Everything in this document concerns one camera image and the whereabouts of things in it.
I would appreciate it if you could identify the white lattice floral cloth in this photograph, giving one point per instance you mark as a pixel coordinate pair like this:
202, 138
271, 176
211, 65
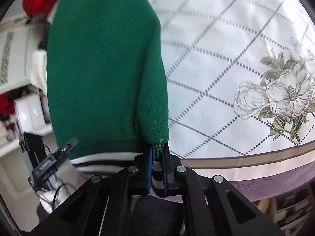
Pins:
221, 54

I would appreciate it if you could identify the cluttered shelf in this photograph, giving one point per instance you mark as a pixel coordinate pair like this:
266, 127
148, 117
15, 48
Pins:
290, 211

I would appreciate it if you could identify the white drawer cabinet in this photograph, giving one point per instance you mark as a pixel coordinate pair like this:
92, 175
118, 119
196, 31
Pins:
27, 115

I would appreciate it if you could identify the white fluffy garment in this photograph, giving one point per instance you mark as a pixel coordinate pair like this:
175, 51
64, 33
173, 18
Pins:
37, 66

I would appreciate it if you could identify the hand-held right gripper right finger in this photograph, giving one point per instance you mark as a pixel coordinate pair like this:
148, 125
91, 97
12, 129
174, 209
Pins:
169, 174

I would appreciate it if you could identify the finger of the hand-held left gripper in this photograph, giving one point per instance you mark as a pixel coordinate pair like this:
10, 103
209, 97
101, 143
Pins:
67, 146

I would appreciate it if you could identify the green varsity jacket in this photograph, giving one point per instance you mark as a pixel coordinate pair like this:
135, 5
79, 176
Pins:
103, 66

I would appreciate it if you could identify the white wardrobe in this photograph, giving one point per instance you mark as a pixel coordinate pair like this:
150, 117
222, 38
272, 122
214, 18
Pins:
14, 54

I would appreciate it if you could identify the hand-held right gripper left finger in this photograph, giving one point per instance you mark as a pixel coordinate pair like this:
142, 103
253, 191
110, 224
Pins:
148, 174

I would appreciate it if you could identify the red hanging clothes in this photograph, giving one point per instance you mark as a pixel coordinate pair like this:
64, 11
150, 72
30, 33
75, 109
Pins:
5, 108

